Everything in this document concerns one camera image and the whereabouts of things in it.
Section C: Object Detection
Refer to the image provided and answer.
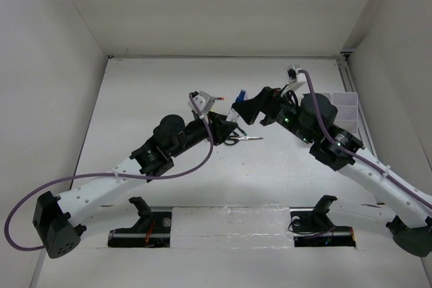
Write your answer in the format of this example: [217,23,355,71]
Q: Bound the aluminium rail right side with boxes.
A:
[336,51,377,156]

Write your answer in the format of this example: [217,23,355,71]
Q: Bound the white divided container right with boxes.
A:
[331,92,358,134]

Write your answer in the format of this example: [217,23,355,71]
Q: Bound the white divided container left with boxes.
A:
[317,92,332,103]

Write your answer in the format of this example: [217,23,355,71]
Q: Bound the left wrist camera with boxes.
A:
[188,91,215,116]

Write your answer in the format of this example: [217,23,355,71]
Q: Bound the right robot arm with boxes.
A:
[232,86,431,257]

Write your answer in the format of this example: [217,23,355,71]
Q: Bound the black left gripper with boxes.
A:
[169,111,236,159]

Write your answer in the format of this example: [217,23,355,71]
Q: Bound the white divided container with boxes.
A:
[331,92,358,134]
[317,92,332,103]

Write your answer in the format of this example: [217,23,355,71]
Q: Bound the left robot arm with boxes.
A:
[33,112,238,259]

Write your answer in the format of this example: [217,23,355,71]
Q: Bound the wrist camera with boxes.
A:
[281,65,306,97]
[188,91,215,116]

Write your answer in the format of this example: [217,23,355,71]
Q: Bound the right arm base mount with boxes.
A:
[288,195,356,248]

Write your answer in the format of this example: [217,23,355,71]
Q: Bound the blue capped glue bottle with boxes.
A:
[225,89,247,123]

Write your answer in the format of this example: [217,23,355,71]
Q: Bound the black handled scissors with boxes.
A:
[223,131,263,146]

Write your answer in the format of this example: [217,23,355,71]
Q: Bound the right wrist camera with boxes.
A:
[281,65,306,97]

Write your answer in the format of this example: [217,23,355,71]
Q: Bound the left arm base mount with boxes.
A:
[107,197,173,248]

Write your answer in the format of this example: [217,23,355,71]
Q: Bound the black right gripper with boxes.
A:
[232,84,314,144]

